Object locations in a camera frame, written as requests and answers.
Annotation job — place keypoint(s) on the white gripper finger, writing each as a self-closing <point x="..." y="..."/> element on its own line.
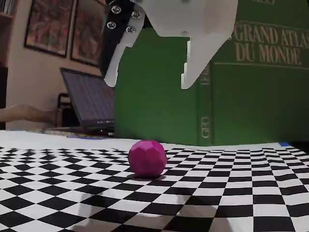
<point x="198" y="60"/>

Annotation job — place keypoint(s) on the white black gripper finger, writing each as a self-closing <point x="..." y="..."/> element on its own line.
<point x="113" y="67"/>

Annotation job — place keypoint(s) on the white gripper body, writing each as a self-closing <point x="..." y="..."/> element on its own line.
<point x="190" y="19"/>

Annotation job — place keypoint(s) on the pink faceted ball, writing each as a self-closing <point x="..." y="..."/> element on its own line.
<point x="147" y="159"/>

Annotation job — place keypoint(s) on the framed brown picture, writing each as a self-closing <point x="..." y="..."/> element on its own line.
<point x="48" y="26"/>
<point x="89" y="36"/>

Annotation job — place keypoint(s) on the dark open laptop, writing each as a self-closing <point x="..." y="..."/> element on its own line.
<point x="91" y="101"/>

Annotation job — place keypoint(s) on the green atlas book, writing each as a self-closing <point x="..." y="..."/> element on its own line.
<point x="157" y="96"/>

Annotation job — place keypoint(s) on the blue tape strip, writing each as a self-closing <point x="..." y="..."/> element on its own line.
<point x="286" y="144"/>
<point x="84" y="137"/>

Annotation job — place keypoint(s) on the brown wooden chair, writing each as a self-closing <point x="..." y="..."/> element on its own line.
<point x="24" y="113"/>

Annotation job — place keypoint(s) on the dark brown furniture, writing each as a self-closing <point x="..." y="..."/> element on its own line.
<point x="3" y="96"/>

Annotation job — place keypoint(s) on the black white checkered mat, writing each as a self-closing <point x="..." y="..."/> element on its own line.
<point x="241" y="181"/>

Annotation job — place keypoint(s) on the wooden wall shelf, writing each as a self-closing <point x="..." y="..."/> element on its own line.
<point x="8" y="9"/>

